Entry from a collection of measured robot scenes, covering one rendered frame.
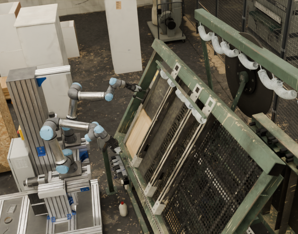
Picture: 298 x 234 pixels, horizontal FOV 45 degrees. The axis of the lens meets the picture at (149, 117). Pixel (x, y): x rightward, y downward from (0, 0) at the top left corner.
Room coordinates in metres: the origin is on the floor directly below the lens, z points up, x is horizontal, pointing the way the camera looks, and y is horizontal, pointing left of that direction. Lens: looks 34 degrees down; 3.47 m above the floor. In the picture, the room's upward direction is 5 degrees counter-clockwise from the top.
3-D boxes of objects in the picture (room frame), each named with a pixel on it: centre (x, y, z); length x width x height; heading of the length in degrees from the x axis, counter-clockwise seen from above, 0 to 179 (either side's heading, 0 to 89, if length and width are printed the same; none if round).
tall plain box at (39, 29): (5.67, 1.60, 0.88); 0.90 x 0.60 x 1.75; 7
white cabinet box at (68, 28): (8.11, 1.81, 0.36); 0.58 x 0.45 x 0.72; 97
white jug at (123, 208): (3.07, 0.41, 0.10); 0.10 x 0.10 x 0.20
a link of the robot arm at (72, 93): (3.25, 0.59, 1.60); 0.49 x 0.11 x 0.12; 82
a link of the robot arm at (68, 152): (2.79, 0.84, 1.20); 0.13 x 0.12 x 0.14; 174
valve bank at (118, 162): (3.08, 0.39, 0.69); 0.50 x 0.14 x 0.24; 16
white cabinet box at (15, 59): (7.20, 2.70, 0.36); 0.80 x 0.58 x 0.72; 7
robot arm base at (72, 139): (3.29, 0.90, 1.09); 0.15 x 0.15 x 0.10
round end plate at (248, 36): (2.92, -0.90, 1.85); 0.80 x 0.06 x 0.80; 16
